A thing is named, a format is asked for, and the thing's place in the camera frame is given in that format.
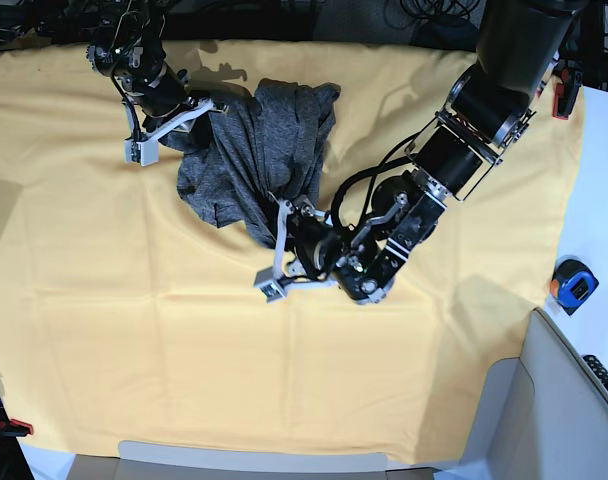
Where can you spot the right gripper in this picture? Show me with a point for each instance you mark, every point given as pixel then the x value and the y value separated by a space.
pixel 190 120

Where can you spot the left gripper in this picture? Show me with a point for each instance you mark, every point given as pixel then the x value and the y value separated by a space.
pixel 295 229

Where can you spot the grey long-sleeve shirt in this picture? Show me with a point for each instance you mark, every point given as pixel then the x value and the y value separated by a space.
pixel 271 141

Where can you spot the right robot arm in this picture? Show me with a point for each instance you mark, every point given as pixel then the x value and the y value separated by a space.
pixel 127 49

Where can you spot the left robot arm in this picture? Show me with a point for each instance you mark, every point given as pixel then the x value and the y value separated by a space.
pixel 380 214

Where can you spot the yellow table cloth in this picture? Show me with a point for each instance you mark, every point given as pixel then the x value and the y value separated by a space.
pixel 123 316

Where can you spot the blue black tape measure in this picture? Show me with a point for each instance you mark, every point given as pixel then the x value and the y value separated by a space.
pixel 572 283

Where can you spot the red black clamp right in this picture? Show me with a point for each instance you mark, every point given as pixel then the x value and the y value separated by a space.
pixel 566 92

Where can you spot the red black clamp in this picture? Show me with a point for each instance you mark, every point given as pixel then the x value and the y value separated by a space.
pixel 566 92
pixel 15 429

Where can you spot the red black clamp left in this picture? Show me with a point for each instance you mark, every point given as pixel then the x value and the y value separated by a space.
pixel 15 429

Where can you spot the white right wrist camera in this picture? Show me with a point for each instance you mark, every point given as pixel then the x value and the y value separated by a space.
pixel 143 153

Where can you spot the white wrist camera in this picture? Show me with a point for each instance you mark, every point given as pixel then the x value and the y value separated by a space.
pixel 269 285
pixel 143 153

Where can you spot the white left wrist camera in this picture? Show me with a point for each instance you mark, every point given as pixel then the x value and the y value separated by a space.
pixel 269 285

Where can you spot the black textured handle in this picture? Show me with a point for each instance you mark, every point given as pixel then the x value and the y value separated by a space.
pixel 598 369

